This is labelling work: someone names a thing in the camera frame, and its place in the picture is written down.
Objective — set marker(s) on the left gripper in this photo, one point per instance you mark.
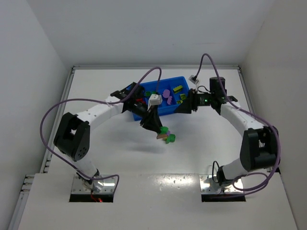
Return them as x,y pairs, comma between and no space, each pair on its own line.
148,117

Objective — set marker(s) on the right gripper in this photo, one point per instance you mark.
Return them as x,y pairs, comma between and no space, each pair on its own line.
190,102

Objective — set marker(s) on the purple green small lego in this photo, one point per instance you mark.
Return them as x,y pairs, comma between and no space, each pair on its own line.
164,133

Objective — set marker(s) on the lime long lego brick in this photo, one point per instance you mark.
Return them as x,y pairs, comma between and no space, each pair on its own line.
177,89

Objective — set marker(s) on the green lime lego piece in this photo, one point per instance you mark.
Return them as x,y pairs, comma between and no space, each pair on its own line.
170,138

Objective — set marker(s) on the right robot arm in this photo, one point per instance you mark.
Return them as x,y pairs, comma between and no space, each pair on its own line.
259,147

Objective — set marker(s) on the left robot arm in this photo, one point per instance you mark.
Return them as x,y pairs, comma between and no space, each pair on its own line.
73,134

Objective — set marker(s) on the blue divided plastic bin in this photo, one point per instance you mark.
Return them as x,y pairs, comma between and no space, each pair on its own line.
170,83

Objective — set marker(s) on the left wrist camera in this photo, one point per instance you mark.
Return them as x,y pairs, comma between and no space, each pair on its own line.
154,99

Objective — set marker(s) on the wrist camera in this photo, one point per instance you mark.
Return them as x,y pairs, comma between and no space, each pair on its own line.
194,80
154,99

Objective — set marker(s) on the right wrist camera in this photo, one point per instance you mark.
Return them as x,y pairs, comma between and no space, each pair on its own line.
194,80

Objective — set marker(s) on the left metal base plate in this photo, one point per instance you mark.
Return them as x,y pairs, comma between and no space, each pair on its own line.
80,186

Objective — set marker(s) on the metal base plate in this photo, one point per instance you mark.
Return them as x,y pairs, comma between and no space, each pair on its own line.
80,186
209,187

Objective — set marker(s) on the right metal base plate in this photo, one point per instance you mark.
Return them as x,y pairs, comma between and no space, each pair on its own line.
209,187

